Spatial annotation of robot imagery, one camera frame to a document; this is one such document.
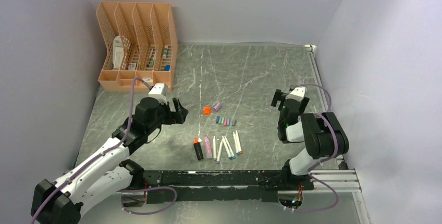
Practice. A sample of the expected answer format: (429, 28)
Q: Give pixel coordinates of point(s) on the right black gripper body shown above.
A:
(280, 107)

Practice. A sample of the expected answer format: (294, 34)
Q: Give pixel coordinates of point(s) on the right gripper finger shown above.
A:
(304, 103)
(278, 98)

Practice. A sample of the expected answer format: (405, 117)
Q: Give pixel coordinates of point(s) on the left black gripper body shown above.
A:
(164, 115)

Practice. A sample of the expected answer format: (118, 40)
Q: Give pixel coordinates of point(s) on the black orange highlighter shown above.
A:
(198, 149)

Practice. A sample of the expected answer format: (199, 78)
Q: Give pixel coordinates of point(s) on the purple highlighter cap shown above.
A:
(217, 106)

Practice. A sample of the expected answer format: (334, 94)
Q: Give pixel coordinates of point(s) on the purple pink highlighter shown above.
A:
(208, 148)

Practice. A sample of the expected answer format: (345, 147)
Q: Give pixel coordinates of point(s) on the white pen blue cap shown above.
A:
(236, 144)

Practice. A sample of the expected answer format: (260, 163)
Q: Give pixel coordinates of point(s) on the white pen orange cap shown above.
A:
(238, 142)

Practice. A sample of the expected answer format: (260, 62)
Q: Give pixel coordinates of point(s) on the white pen green cap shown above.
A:
(227, 148)

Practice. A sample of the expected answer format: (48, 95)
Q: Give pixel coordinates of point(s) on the white pen grey cap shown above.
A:
(219, 152)

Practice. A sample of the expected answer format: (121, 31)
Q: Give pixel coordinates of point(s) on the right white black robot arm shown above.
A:
(321, 134)

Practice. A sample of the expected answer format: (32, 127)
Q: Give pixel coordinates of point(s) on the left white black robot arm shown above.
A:
(109, 169)

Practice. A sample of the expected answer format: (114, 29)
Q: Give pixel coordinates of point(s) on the orange plastic file organizer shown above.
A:
(149, 38)

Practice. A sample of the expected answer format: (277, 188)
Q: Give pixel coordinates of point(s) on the white paper packet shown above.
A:
(118, 52)

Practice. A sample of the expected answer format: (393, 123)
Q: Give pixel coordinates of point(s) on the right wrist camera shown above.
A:
(297, 93)

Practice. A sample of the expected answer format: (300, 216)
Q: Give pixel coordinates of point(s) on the aluminium rail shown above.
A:
(341, 180)

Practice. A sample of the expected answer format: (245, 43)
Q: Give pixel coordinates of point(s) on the black base frame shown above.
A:
(228, 185)

